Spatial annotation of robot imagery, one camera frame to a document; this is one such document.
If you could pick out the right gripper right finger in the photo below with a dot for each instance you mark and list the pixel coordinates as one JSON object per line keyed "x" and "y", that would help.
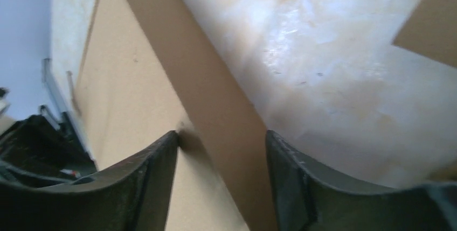
{"x": 309, "y": 195}

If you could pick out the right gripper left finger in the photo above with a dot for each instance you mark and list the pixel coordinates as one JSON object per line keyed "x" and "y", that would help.
{"x": 133, "y": 194}

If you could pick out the cardboard box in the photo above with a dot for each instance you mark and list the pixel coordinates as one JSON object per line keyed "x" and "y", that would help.
{"x": 149, "y": 68}

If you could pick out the stack of cardboard blanks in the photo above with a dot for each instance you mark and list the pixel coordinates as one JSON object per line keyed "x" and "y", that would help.
{"x": 430, "y": 31}

